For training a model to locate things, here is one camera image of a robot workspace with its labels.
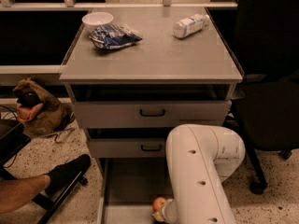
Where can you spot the person's bare leg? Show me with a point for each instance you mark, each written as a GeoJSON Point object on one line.
{"type": "Point", "coordinates": [14, 194]}

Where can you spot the red apple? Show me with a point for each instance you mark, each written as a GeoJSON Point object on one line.
{"type": "Point", "coordinates": [158, 203]}

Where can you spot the black office chair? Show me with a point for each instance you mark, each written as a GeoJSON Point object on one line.
{"type": "Point", "coordinates": [263, 36]}

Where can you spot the grey bottom drawer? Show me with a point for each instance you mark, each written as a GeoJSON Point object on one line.
{"type": "Point", "coordinates": [129, 188]}

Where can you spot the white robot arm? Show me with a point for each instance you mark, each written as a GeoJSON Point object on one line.
{"type": "Point", "coordinates": [199, 158]}

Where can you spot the white bowl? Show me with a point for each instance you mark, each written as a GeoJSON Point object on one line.
{"type": "Point", "coordinates": [93, 20]}

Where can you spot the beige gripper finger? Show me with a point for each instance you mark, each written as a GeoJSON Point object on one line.
{"type": "Point", "coordinates": [157, 216]}

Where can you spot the white plastic bottle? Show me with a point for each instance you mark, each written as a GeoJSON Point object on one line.
{"type": "Point", "coordinates": [190, 25]}

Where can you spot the black shoe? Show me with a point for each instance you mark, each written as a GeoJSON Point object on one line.
{"type": "Point", "coordinates": [63, 174]}

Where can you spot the black chair base left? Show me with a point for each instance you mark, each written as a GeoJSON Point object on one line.
{"type": "Point", "coordinates": [12, 140]}

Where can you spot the blue chip bag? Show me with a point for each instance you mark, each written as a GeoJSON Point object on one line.
{"type": "Point", "coordinates": [113, 36]}

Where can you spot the grey middle drawer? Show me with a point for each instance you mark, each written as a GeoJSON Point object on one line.
{"type": "Point", "coordinates": [127, 147]}

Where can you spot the brown bag on floor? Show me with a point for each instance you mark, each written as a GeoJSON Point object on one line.
{"type": "Point", "coordinates": [47, 117]}

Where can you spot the grey drawer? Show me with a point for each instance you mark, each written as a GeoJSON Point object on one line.
{"type": "Point", "coordinates": [148, 110]}
{"type": "Point", "coordinates": [129, 188]}
{"type": "Point", "coordinates": [127, 147]}

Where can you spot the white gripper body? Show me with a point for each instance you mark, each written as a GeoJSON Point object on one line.
{"type": "Point", "coordinates": [168, 211]}

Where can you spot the grey top drawer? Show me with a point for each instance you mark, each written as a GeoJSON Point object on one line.
{"type": "Point", "coordinates": [148, 110]}

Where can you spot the grey drawer cabinet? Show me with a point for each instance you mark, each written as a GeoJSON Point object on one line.
{"type": "Point", "coordinates": [158, 63]}

